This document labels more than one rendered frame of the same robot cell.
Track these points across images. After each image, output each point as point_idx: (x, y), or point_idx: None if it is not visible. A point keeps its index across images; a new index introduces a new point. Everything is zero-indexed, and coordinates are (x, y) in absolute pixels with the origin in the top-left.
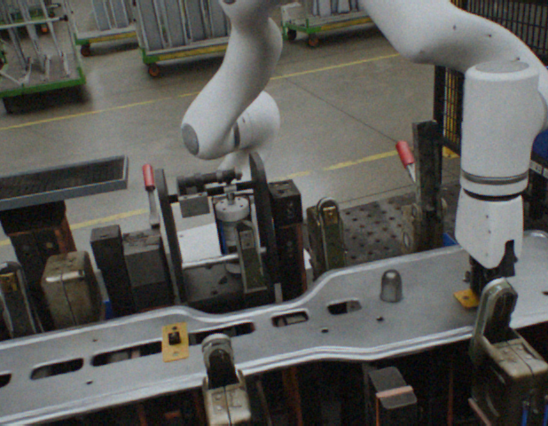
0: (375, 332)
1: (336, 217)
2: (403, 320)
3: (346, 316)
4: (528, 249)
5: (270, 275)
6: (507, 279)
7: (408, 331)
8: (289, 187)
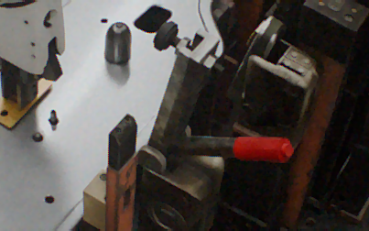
0: (94, 5)
1: (249, 38)
2: (79, 29)
3: (138, 7)
4: (14, 222)
5: None
6: (11, 146)
7: (65, 20)
8: (330, 6)
